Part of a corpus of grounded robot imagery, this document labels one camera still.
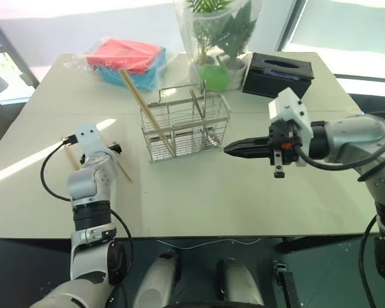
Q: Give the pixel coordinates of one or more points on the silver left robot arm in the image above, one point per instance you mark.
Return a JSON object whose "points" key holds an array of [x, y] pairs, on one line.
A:
{"points": [[83, 183]]}

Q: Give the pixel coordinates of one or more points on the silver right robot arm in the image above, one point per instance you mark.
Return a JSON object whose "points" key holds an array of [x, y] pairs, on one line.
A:
{"points": [[349, 138]]}

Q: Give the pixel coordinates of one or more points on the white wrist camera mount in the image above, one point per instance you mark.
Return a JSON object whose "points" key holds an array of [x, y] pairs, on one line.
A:
{"points": [[89, 138], [292, 109]]}

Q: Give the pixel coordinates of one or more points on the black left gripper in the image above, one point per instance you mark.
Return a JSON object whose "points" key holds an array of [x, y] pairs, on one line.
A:
{"points": [[116, 148]]}

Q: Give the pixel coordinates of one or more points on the green plastic watering can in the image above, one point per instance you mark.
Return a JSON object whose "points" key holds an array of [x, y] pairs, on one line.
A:
{"points": [[215, 76]]}

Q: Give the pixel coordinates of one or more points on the green fern plant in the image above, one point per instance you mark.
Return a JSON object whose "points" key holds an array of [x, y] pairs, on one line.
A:
{"points": [[203, 29]]}

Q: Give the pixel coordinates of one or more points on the black bracket post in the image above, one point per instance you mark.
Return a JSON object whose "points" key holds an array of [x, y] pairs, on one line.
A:
{"points": [[284, 282]]}

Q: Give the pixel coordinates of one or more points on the clear plastic cloth bag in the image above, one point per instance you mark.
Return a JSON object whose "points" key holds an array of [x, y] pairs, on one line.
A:
{"points": [[80, 59]]}

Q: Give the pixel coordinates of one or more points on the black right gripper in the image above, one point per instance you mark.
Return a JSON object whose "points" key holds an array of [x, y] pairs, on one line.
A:
{"points": [[284, 141]]}

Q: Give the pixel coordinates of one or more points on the blue folded cloth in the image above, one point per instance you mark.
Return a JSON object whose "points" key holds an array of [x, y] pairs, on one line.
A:
{"points": [[147, 78]]}

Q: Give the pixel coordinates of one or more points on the green broad-leaf plant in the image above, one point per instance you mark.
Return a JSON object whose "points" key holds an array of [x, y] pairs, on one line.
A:
{"points": [[237, 32]]}

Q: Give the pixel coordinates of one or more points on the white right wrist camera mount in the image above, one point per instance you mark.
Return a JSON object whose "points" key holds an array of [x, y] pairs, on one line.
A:
{"points": [[292, 109]]}

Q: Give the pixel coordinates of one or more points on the red folded cloth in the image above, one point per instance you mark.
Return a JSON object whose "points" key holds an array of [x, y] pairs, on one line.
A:
{"points": [[122, 56]]}

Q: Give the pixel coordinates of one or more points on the clear plastic plant bag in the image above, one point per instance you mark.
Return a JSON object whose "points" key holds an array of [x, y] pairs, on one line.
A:
{"points": [[186, 38]]}

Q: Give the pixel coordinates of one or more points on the wooden chopstick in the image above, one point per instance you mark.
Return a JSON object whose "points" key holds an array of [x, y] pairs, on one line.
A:
{"points": [[125, 173], [138, 96]]}

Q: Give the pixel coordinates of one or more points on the black tissue box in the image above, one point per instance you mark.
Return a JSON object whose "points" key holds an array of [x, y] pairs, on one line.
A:
{"points": [[269, 80]]}

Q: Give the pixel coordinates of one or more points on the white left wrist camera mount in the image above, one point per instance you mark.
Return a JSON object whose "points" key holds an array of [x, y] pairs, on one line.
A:
{"points": [[89, 138]]}

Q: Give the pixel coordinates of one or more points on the black table frame bar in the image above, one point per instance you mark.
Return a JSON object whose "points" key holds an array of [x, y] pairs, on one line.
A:
{"points": [[324, 244]]}

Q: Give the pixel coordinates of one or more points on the grey rounded robot leg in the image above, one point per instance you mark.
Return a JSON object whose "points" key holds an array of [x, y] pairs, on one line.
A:
{"points": [[239, 285], [157, 282]]}

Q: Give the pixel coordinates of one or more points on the dark window frame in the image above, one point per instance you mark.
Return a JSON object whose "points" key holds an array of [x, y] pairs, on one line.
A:
{"points": [[292, 25], [16, 51]]}

